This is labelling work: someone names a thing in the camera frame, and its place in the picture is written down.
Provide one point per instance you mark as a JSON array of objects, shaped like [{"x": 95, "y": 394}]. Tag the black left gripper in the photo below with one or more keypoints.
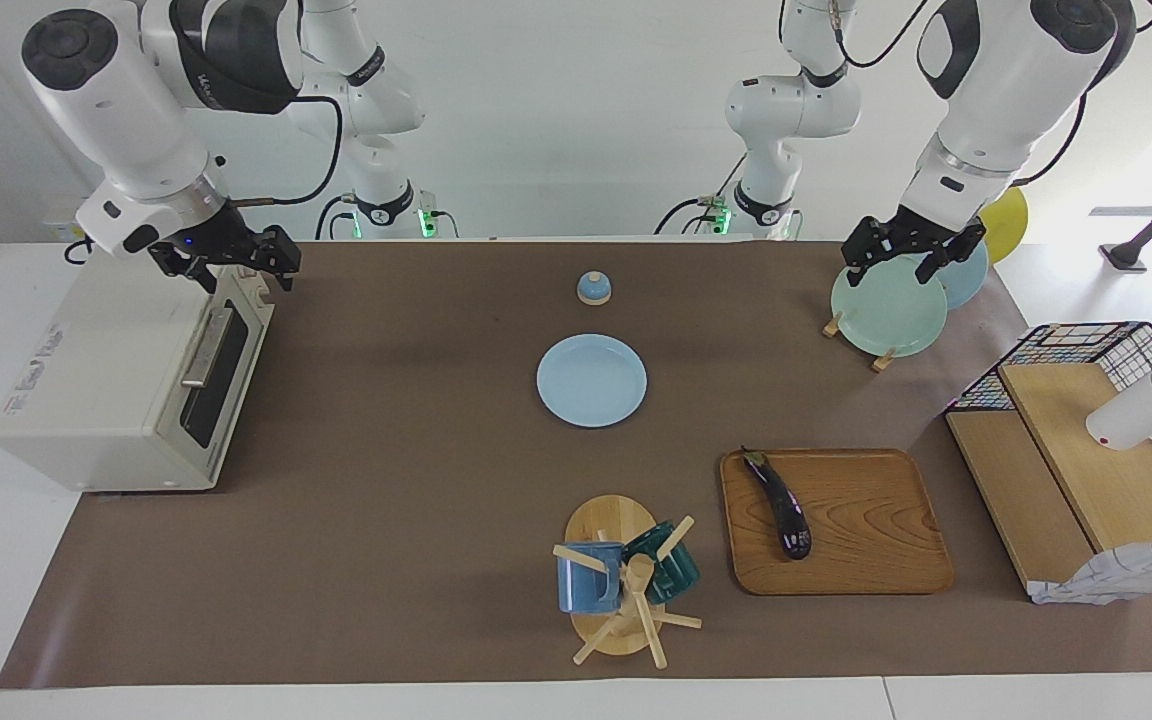
[{"x": 921, "y": 235}]

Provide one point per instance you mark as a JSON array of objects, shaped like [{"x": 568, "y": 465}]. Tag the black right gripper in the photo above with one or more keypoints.
[{"x": 211, "y": 238}]

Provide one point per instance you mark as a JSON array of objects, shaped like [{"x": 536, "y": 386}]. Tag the cream toaster oven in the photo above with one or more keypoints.
[{"x": 106, "y": 380}]

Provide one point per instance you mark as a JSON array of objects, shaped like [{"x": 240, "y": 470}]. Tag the dark purple eggplant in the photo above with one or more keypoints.
[{"x": 786, "y": 510}]

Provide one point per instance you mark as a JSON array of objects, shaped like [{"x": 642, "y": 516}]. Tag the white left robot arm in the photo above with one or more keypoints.
[{"x": 1006, "y": 80}]

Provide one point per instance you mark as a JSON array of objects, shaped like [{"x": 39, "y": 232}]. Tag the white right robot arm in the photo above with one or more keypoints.
[{"x": 106, "y": 100}]

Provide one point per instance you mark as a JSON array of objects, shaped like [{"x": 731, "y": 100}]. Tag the pale green racked plate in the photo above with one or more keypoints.
[{"x": 886, "y": 315}]

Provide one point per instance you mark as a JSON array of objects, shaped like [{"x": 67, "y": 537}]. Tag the light blue racked plate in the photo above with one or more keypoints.
[{"x": 968, "y": 285}]

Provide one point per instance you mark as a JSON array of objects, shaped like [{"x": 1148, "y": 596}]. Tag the wooden dish rack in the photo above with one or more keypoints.
[{"x": 833, "y": 325}]

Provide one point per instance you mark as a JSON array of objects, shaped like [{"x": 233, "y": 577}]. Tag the yellow racked plate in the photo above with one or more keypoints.
[{"x": 1008, "y": 225}]

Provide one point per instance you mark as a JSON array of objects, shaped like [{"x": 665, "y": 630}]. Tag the white socket box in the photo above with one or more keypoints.
[{"x": 61, "y": 230}]

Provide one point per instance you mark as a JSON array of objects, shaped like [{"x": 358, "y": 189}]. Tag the wooden serving tray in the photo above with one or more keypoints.
[{"x": 856, "y": 530}]

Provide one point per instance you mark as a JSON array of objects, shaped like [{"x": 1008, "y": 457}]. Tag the white cup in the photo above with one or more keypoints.
[{"x": 1136, "y": 410}]

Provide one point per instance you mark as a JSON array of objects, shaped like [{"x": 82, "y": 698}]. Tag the small blue knobbed lid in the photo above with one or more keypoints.
[{"x": 594, "y": 290}]

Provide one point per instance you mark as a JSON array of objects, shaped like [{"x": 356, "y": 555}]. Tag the brown table mat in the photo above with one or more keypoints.
[{"x": 386, "y": 550}]

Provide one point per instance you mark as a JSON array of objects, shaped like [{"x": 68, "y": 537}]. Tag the dark green ceramic mug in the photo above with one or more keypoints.
[{"x": 678, "y": 575}]

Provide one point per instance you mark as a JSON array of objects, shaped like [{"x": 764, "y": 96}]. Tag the wooden mug tree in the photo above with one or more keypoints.
[{"x": 606, "y": 520}]

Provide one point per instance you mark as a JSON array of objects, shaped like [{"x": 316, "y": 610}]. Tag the blue ceramic mug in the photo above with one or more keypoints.
[{"x": 586, "y": 585}]

